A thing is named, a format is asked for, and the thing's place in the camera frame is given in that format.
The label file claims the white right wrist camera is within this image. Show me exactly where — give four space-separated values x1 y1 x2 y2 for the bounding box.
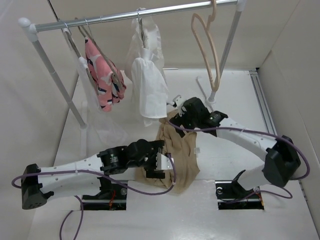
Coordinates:
166 95 186 108

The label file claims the grey hanger with pink garment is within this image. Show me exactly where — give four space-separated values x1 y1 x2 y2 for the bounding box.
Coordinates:
74 17 123 91

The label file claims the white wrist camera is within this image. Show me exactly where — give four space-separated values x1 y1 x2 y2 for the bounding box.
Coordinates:
155 152 174 171
166 95 186 108

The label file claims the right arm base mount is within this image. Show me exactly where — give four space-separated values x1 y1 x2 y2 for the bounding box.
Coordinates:
215 170 264 210

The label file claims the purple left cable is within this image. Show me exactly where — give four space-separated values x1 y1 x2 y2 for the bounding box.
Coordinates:
11 152 178 240

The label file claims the aluminium rail on table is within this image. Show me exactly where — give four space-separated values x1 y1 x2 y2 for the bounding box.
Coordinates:
249 70 277 134

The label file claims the purple cable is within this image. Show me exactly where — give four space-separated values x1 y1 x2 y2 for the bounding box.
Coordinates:
168 104 311 203
11 152 178 240

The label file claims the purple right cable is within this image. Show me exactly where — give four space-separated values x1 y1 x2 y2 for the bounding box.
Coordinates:
168 104 311 203

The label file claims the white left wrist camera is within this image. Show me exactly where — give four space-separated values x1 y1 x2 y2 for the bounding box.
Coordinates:
155 152 174 171

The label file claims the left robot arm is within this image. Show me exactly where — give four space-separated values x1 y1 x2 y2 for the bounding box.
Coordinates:
21 139 172 210

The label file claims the pink patterned garment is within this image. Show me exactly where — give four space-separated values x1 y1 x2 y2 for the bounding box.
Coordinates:
84 37 127 112

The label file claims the beige wooden hanger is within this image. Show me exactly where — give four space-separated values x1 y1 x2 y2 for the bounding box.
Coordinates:
191 0 221 91

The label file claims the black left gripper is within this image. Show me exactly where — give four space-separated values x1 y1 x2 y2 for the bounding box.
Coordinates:
127 141 165 178

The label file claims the grey hanger with blouse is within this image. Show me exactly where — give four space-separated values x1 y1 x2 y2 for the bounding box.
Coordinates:
137 7 146 48

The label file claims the beige t shirt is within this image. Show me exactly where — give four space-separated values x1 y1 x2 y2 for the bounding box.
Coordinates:
134 110 201 196

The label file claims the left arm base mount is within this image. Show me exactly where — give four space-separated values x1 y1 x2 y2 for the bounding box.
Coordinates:
81 177 128 211

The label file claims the white tank top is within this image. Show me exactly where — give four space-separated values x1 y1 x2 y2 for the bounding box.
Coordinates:
83 87 128 146

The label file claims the silver white clothes rack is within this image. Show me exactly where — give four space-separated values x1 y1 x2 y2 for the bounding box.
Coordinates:
18 0 246 129

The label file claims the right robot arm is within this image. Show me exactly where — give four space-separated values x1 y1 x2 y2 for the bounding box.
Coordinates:
169 95 301 200

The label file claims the white pleated blouse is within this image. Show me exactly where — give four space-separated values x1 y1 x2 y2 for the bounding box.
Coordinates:
124 16 169 127

